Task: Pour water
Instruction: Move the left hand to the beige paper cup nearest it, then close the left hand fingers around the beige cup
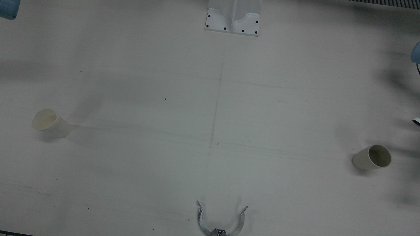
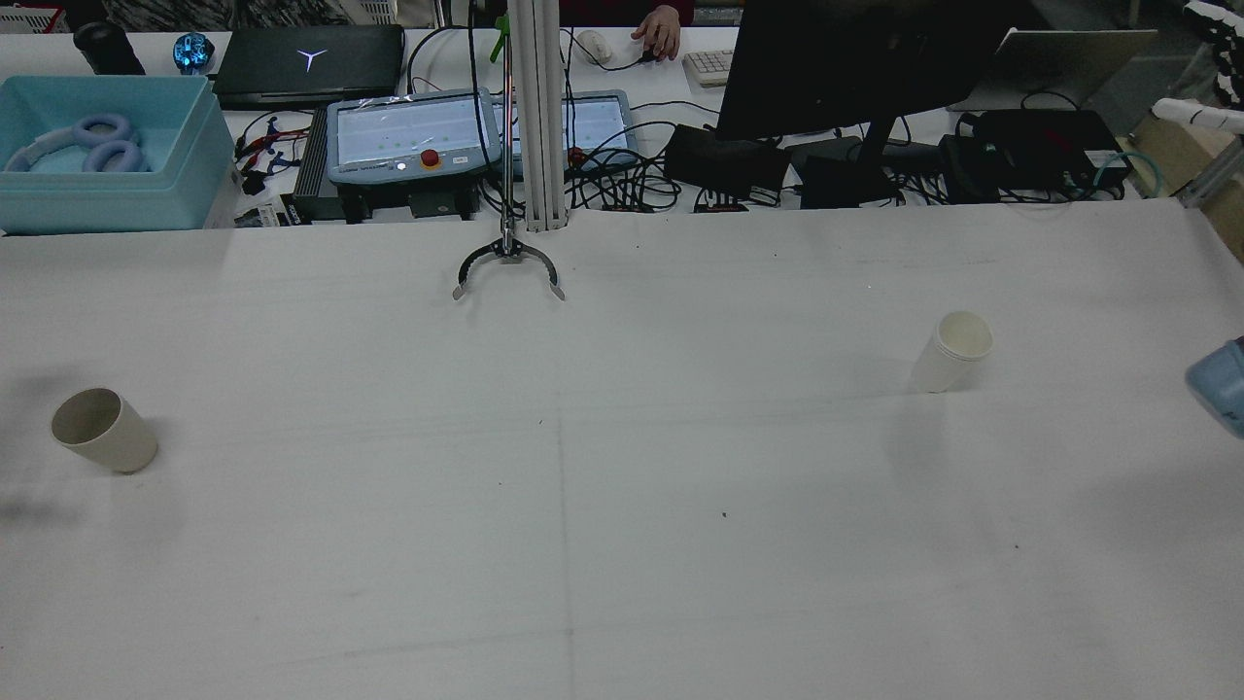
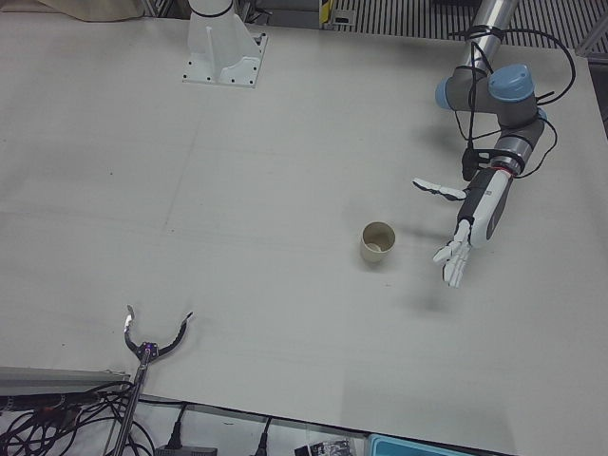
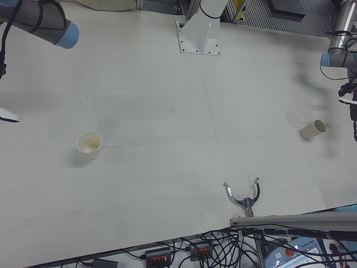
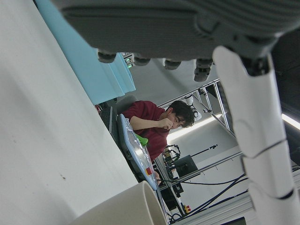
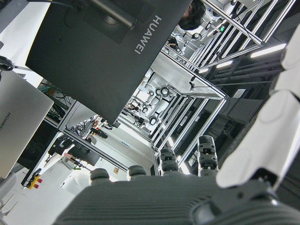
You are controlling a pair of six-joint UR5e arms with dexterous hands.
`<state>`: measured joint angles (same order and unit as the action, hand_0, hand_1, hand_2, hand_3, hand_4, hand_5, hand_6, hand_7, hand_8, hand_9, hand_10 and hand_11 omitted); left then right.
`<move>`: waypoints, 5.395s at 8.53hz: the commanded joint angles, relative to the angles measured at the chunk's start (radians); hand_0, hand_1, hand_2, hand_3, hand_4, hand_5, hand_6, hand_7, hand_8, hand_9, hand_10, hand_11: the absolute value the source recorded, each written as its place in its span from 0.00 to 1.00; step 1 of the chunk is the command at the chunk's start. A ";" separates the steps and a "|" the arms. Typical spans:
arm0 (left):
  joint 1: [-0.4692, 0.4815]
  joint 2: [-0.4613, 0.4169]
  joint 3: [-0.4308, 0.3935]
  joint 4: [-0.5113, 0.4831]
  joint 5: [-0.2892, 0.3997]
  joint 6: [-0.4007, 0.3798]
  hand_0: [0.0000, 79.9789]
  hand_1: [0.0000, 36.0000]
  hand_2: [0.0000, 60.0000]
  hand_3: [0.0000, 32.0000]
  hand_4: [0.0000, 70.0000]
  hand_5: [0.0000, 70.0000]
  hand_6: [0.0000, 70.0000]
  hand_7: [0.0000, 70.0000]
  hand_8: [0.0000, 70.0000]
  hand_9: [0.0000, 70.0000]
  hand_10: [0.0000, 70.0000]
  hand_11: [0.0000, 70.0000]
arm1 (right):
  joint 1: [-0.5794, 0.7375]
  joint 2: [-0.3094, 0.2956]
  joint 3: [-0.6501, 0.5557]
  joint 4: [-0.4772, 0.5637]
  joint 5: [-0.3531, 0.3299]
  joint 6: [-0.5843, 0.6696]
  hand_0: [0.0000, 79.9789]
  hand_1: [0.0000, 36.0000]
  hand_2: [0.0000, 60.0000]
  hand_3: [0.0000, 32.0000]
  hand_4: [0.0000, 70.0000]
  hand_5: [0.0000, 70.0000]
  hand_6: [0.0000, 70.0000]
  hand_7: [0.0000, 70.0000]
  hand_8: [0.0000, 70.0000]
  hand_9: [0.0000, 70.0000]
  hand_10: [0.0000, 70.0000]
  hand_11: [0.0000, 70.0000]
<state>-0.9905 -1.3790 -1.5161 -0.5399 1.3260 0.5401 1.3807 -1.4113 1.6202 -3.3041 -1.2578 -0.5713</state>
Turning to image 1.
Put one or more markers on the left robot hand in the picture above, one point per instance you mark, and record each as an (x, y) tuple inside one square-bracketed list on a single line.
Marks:
[(416, 121)]

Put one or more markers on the cream paper cup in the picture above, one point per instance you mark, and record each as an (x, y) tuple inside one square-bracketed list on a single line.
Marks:
[(55, 126), (362, 159)]

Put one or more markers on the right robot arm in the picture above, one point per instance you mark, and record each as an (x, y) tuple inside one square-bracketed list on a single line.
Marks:
[(8, 8)]

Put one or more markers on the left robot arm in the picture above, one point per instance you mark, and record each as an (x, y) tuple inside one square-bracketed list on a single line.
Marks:
[(416, 54)]

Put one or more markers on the dark ribbed grille panel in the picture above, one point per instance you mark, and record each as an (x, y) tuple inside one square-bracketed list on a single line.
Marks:
[(384, 2)]

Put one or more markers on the metal claw grabber tool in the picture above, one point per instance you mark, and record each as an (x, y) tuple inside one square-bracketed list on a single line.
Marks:
[(218, 232)]

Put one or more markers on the white metal mounting bracket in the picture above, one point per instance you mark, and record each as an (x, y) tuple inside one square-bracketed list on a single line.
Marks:
[(249, 23)]

